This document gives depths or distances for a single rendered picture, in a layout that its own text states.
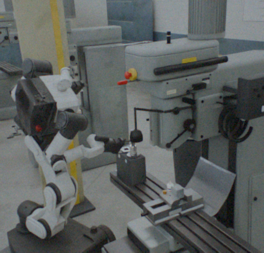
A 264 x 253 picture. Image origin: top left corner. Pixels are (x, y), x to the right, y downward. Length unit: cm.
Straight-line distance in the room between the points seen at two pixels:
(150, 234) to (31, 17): 211
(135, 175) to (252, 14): 522
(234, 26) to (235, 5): 37
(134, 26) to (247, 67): 712
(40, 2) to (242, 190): 226
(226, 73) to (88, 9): 968
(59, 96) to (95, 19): 971
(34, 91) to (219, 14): 104
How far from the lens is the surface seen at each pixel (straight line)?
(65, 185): 232
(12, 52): 1091
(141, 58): 178
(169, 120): 194
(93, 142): 219
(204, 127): 207
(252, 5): 723
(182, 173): 422
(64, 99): 202
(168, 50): 180
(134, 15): 917
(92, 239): 259
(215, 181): 241
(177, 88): 188
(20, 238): 280
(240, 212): 245
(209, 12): 200
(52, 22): 348
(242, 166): 230
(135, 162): 243
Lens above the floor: 214
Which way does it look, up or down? 19 degrees down
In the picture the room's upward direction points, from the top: 3 degrees counter-clockwise
